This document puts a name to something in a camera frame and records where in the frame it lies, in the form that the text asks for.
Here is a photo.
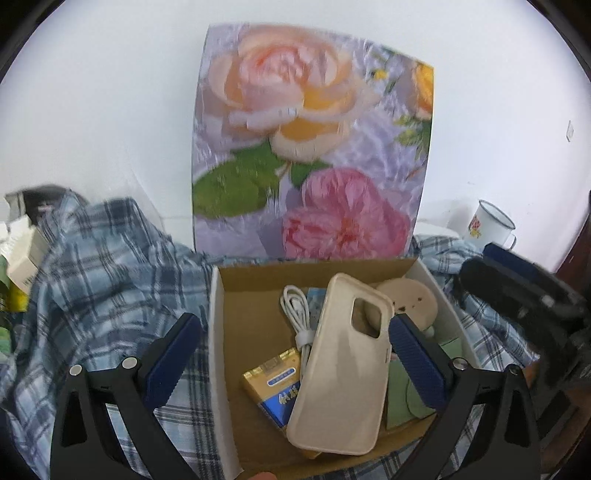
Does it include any blue tissue packet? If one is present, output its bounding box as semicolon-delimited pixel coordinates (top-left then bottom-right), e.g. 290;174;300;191
305;287;331;330

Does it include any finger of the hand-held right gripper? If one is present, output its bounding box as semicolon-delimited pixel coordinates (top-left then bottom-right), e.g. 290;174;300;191
482;242;568;291
453;257;587;324

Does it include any small white carton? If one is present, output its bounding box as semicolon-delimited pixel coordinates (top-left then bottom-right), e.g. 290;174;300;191
7;222;49;296

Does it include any white enamel mug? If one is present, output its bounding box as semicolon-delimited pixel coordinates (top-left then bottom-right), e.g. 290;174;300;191
467;199;518;252

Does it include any beige round smiley pad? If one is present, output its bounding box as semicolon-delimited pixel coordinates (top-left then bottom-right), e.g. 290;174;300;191
365;279;438;335

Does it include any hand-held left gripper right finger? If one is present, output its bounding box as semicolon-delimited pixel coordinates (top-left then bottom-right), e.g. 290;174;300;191
388;313;541;480

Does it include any floral rose poster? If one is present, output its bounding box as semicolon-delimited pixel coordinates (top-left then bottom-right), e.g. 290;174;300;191
190;24;435;261

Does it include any yellow blue cigarette pack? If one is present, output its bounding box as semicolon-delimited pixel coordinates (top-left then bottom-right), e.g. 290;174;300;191
241;348;324;460

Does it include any dark grey pouch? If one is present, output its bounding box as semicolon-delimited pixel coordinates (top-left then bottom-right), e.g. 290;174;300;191
21;184;77;217

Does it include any white charging cable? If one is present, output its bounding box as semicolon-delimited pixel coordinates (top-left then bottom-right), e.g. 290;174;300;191
280;285;319;384

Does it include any cardboard box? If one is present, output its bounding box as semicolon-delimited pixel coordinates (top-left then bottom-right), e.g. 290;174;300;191
208;257;481;476

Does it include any blue plaid cloth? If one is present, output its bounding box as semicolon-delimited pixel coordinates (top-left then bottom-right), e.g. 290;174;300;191
0;189;541;480

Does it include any beige phone case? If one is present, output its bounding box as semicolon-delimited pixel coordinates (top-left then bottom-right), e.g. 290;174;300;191
286;272;395;455

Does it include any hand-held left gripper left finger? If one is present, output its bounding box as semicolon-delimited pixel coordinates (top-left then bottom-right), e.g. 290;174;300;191
48;313;204;480

